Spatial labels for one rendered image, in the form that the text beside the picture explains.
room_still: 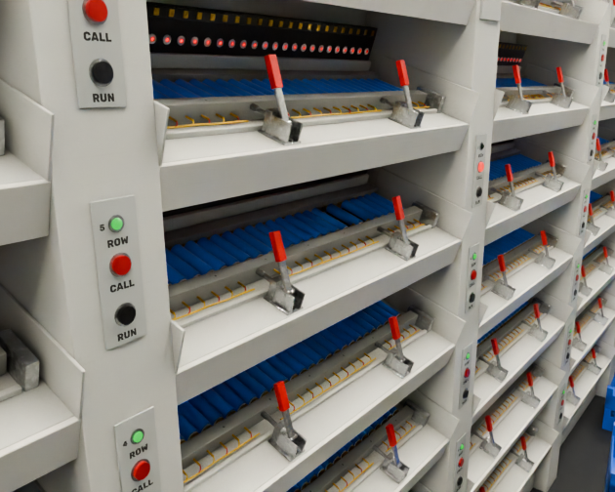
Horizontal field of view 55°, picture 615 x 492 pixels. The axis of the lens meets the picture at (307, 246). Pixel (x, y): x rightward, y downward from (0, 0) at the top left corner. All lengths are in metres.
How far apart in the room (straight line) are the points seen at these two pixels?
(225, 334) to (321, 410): 0.26
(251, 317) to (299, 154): 0.19
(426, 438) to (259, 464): 0.47
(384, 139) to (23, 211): 0.47
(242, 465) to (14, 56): 0.50
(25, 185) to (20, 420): 0.19
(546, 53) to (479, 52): 0.69
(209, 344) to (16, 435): 0.20
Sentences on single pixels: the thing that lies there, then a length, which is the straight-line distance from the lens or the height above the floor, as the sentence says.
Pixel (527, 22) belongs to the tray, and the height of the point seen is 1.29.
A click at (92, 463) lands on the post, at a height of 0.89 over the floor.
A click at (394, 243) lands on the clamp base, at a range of 0.89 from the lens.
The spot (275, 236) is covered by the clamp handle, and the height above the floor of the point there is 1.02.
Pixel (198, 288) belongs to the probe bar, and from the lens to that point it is 0.65.
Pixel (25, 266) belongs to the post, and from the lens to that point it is 0.53.
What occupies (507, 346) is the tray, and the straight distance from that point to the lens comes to 1.54.
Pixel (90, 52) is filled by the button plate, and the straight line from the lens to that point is 0.48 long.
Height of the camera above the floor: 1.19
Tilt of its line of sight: 15 degrees down
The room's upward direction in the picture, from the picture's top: 1 degrees counter-clockwise
